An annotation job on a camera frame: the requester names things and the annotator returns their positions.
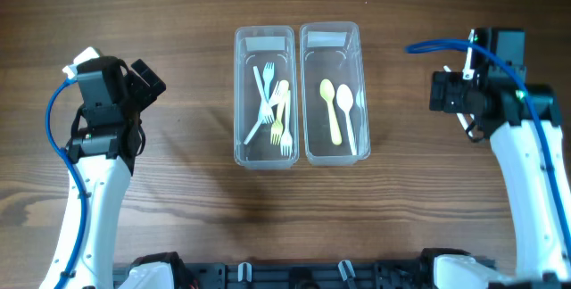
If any white fork handle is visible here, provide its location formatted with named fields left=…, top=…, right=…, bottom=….
left=253, top=66, right=274, bottom=124

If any yellow plastic spoon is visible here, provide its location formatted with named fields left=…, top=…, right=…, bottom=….
left=319, top=78, right=343, bottom=145

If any light blue plastic fork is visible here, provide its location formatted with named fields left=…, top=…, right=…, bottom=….
left=262, top=62, right=275, bottom=102

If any white fork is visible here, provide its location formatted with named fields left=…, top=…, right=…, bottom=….
left=244, top=88, right=277, bottom=145

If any yellow plastic fork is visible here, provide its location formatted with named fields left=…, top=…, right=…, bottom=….
left=270, top=80, right=289, bottom=145

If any white fork diagonal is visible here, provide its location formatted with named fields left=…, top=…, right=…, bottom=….
left=280, top=90, right=293, bottom=157

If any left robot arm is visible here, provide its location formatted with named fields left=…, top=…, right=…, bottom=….
left=41, top=47, right=166, bottom=288

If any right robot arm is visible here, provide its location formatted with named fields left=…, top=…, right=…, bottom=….
left=405, top=28, right=570, bottom=288

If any right clear plastic container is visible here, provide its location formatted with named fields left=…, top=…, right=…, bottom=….
left=300, top=21, right=371, bottom=166

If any clear plastic container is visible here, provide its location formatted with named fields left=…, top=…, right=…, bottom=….
left=300, top=21, right=371, bottom=166
left=234, top=26, right=299, bottom=169

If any left clear plastic container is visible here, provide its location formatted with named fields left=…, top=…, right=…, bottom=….
left=234, top=26, right=299, bottom=169

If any right blue cable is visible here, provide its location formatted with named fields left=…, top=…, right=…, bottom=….
left=404, top=38, right=571, bottom=254

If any blue cable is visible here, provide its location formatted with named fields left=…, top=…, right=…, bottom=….
left=44, top=77, right=90, bottom=289
left=404, top=38, right=571, bottom=254

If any left blue cable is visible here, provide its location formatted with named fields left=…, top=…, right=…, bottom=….
left=44, top=77, right=90, bottom=289

